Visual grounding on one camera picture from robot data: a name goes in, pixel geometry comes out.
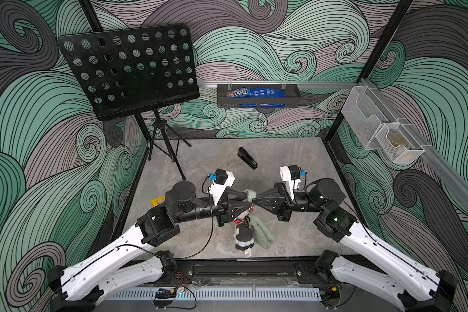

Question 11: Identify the penguin plush keychain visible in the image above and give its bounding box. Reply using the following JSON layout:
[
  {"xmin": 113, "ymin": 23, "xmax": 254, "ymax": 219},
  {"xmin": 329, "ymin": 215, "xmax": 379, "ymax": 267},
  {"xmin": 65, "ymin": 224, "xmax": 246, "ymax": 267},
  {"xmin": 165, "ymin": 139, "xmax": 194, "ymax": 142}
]
[{"xmin": 234, "ymin": 217, "xmax": 255, "ymax": 251}]

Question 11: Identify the green fabric bag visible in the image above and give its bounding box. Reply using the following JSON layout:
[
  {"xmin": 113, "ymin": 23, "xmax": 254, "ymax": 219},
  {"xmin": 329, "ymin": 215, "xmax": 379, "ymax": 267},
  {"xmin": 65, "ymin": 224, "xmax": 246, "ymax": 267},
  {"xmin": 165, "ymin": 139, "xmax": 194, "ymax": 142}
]
[{"xmin": 243, "ymin": 209, "xmax": 274, "ymax": 249}]

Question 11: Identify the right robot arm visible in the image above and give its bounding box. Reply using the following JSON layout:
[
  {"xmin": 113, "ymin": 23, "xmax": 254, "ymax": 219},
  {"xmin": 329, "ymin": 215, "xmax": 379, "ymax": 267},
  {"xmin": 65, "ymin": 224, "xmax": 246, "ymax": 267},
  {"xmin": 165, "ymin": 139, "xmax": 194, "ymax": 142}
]
[{"xmin": 252, "ymin": 178, "xmax": 457, "ymax": 311}]

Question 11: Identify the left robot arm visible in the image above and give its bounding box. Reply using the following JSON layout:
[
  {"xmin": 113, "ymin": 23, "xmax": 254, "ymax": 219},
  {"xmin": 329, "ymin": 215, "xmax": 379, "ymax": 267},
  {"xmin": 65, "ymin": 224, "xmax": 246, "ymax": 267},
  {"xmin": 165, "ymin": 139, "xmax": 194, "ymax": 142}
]
[{"xmin": 48, "ymin": 181, "xmax": 252, "ymax": 311}]

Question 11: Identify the black stapler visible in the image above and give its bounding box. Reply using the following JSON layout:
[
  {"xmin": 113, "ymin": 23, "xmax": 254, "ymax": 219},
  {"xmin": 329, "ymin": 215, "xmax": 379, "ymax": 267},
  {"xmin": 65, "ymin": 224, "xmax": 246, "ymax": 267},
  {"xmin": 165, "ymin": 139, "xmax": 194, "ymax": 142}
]
[{"xmin": 237, "ymin": 147, "xmax": 258, "ymax": 170}]

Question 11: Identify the blue candy packet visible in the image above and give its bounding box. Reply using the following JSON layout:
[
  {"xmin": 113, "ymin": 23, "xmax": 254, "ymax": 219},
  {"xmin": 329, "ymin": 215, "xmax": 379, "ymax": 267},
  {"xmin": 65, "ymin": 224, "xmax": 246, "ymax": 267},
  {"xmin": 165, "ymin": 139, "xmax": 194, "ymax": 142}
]
[{"xmin": 226, "ymin": 87, "xmax": 285, "ymax": 98}]

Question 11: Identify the large clear plastic bin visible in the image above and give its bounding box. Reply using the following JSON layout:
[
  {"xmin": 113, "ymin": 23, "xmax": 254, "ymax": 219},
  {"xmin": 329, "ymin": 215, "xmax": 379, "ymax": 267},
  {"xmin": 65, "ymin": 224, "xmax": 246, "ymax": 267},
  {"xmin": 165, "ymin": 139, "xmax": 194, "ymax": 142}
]
[{"xmin": 341, "ymin": 85, "xmax": 395, "ymax": 150}]

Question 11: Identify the small clear plastic bin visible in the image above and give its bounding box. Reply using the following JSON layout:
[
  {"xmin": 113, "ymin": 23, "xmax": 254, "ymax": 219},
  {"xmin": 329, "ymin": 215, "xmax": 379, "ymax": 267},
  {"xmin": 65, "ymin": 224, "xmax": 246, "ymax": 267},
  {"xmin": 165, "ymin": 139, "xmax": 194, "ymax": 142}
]
[{"xmin": 375, "ymin": 122, "xmax": 425, "ymax": 165}]

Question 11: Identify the black perforated music stand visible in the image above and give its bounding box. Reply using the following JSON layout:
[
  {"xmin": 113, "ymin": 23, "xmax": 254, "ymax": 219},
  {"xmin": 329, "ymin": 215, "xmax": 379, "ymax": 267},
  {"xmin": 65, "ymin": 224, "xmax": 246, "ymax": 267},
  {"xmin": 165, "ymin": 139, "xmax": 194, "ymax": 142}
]
[{"xmin": 58, "ymin": 23, "xmax": 200, "ymax": 163}]

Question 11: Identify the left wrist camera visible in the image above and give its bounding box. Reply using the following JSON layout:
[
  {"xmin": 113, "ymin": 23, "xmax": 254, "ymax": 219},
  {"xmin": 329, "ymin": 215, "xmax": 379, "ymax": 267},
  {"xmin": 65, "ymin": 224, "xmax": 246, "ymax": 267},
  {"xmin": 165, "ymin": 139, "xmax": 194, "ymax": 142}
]
[{"xmin": 208, "ymin": 168, "xmax": 235, "ymax": 205}]

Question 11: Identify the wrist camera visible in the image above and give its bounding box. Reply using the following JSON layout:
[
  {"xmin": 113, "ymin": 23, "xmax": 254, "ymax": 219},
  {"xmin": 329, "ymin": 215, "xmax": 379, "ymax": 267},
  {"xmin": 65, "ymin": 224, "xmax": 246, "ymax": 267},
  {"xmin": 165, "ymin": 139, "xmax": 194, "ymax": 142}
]
[
  {"xmin": 279, "ymin": 165, "xmax": 307, "ymax": 200},
  {"xmin": 208, "ymin": 168, "xmax": 235, "ymax": 205}
]

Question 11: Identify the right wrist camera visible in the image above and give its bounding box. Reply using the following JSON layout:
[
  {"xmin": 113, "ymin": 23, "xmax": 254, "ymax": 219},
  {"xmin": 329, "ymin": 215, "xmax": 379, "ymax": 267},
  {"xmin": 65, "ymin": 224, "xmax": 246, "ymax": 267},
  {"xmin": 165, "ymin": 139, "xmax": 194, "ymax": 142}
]
[{"xmin": 279, "ymin": 165, "xmax": 307, "ymax": 200}]

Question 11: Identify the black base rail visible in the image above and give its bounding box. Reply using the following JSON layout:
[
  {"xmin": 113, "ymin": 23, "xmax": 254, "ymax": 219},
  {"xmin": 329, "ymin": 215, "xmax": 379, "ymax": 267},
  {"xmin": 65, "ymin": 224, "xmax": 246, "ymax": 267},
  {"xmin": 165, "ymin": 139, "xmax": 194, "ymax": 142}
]
[{"xmin": 156, "ymin": 256, "xmax": 333, "ymax": 285}]

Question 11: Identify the white slotted cable duct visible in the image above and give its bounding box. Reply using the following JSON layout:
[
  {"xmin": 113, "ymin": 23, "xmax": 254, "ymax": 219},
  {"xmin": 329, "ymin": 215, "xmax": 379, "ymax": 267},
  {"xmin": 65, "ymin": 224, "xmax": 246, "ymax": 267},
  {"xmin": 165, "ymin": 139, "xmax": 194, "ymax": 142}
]
[{"xmin": 109, "ymin": 286, "xmax": 322, "ymax": 302}]

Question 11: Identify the black wall-mounted tray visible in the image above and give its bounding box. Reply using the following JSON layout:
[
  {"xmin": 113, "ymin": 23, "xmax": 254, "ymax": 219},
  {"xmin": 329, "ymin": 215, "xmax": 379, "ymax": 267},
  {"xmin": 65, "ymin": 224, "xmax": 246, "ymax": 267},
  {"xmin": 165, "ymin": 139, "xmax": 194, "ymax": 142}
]
[{"xmin": 217, "ymin": 83, "xmax": 302, "ymax": 108}]

